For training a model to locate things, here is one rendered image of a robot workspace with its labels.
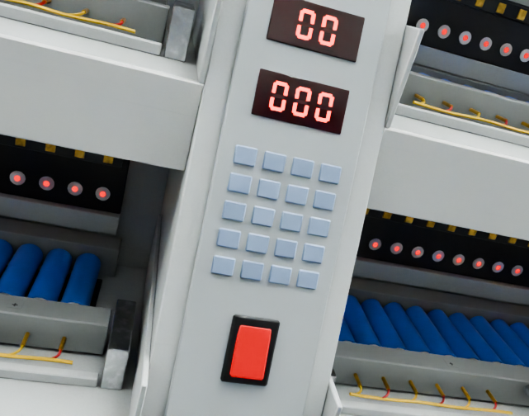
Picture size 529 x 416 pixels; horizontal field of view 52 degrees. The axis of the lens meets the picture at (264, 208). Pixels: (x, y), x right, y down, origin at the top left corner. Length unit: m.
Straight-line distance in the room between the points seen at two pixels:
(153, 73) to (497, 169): 0.19
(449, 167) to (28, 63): 0.22
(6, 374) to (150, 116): 0.16
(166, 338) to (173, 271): 0.03
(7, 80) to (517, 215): 0.28
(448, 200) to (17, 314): 0.25
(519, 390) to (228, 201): 0.28
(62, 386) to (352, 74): 0.23
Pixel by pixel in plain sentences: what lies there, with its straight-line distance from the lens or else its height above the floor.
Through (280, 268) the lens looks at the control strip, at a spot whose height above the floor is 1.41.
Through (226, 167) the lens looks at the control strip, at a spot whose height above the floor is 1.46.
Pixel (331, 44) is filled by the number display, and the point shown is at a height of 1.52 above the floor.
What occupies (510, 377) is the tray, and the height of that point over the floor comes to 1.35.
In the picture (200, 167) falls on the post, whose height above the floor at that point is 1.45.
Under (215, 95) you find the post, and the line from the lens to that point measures 0.26.
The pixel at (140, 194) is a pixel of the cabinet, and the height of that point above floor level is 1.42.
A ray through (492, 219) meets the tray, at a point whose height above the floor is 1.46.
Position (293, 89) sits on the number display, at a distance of 0.27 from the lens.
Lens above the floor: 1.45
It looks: 3 degrees down
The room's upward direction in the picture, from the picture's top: 12 degrees clockwise
